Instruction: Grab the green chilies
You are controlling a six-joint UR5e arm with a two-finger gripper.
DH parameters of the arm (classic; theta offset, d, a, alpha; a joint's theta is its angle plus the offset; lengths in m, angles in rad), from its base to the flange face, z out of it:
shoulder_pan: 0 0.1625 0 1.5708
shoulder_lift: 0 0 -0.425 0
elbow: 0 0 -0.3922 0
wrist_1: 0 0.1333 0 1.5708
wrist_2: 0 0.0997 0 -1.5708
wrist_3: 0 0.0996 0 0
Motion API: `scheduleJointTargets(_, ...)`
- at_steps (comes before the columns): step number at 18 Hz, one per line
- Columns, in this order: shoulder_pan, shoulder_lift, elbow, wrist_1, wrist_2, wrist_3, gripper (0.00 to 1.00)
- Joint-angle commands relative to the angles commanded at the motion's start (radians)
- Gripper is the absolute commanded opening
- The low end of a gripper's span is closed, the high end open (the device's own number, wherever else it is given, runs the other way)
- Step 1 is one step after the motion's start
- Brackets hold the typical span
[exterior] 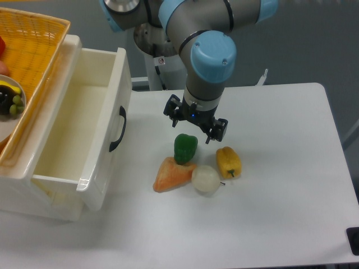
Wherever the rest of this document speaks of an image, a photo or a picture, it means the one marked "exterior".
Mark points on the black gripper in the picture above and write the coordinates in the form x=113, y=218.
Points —
x=198, y=112

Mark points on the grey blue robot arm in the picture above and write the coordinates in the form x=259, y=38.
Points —
x=199, y=33

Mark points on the green bell pepper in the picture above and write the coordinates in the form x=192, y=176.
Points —
x=185, y=147

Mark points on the yellow bell pepper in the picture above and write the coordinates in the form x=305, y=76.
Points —
x=228, y=163

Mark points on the orange carrot piece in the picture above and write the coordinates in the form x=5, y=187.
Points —
x=172, y=175

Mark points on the white onion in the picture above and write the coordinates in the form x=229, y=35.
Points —
x=206, y=179

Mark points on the white open drawer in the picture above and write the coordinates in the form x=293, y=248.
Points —
x=77, y=149

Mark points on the green olives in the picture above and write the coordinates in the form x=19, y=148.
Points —
x=18, y=106

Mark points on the yellow banana piece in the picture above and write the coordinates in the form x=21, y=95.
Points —
x=15, y=89

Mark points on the yellow woven basket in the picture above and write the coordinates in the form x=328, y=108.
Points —
x=32, y=42

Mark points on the white plate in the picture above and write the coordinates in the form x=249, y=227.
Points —
x=9, y=122

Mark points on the black food item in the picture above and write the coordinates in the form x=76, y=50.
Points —
x=6, y=97

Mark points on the white drawer cabinet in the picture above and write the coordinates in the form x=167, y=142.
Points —
x=22, y=190

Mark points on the black table corner object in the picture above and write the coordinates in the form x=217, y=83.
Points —
x=353, y=237

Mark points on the red pepper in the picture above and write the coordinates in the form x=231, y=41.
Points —
x=2, y=46

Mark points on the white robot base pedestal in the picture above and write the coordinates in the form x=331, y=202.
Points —
x=164, y=68

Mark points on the black drawer handle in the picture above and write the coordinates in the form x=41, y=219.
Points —
x=120, y=131

